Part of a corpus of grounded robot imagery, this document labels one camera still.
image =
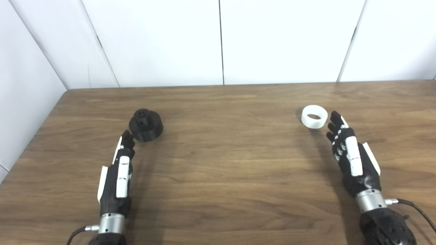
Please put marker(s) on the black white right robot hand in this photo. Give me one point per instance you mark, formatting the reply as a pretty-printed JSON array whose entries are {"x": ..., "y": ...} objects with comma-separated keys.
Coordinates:
[{"x": 364, "y": 178}]

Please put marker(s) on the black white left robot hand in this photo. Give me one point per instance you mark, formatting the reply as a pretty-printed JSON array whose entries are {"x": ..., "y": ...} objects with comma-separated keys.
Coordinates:
[{"x": 117, "y": 197}]

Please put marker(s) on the round black plastic part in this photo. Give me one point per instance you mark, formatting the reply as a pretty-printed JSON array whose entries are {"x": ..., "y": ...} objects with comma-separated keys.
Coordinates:
[{"x": 150, "y": 129}]

